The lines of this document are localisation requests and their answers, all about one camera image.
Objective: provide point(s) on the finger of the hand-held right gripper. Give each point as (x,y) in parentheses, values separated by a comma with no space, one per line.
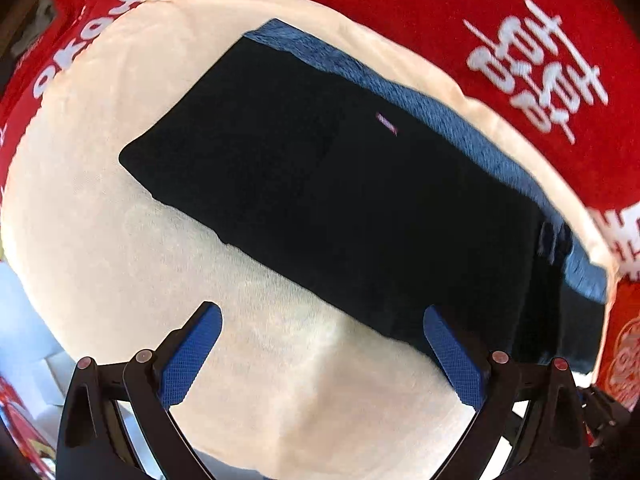
(602,406)

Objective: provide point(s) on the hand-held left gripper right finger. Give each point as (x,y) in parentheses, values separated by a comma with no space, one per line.
(455,360)

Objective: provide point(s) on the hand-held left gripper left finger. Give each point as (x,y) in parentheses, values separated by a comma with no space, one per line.
(187,360)

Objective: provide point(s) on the black pants with blue stripes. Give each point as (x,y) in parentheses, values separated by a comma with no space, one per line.
(325,185)

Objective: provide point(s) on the cream fleece blanket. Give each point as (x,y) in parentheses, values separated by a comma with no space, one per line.
(150,285)

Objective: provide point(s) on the white box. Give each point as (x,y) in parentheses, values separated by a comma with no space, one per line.
(25,350)

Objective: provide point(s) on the red box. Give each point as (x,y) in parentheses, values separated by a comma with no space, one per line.
(22,425)

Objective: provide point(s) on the red printed blanket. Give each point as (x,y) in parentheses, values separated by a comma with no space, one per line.
(425,10)

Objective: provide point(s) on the pile of dark clothes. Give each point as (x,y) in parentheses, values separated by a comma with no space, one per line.
(35,25)

